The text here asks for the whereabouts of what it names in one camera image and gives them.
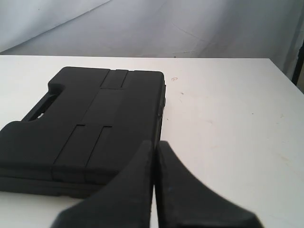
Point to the white backdrop cloth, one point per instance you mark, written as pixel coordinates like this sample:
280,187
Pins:
149,28

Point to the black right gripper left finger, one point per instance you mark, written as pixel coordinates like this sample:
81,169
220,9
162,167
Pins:
125,202

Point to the black plastic carry case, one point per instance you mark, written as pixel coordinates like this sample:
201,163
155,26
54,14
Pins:
82,132

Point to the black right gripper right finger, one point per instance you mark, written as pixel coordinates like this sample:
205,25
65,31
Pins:
185,202

